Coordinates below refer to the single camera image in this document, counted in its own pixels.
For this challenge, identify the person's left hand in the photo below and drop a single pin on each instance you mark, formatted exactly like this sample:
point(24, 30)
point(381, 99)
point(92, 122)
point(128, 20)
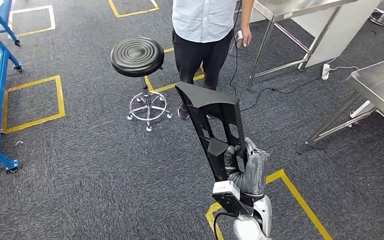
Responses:
point(246, 34)

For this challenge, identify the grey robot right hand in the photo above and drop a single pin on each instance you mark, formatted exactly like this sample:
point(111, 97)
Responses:
point(253, 172)

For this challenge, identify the grey handheld controller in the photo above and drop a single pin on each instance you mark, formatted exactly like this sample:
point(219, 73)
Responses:
point(239, 41)

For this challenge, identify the black plastic plate frame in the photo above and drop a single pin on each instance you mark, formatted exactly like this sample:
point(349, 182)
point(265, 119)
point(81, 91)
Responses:
point(208, 96)

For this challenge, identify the person's left forearm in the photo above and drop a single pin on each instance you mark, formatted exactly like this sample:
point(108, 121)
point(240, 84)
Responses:
point(247, 13)

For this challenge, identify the person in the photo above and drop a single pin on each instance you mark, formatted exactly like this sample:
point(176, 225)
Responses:
point(202, 20)

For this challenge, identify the stainless steel table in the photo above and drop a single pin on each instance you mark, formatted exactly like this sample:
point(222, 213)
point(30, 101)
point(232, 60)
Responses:
point(380, 82)
point(288, 6)

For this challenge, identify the white power strip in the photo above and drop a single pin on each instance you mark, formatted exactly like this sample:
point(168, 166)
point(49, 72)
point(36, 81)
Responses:
point(325, 71)

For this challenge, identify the white board panel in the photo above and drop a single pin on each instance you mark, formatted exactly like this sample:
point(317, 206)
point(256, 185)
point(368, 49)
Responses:
point(344, 33)

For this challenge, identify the black round stool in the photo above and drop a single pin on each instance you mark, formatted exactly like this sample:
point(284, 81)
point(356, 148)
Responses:
point(137, 56)

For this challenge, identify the white board piece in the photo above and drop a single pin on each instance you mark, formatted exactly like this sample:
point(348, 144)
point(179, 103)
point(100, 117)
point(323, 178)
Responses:
point(361, 111)

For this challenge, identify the small white floor scrap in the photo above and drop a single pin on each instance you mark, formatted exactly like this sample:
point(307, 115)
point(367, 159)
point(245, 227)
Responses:
point(18, 143)

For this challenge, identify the blue metal shelving rack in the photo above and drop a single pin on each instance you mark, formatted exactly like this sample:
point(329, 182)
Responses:
point(0, 20)
point(0, 116)

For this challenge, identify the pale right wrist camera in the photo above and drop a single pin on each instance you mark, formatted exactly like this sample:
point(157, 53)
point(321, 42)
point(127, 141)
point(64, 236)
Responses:
point(226, 188)

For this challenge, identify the black camera bracket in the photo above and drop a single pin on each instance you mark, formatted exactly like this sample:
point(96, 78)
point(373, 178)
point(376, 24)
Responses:
point(231, 203)

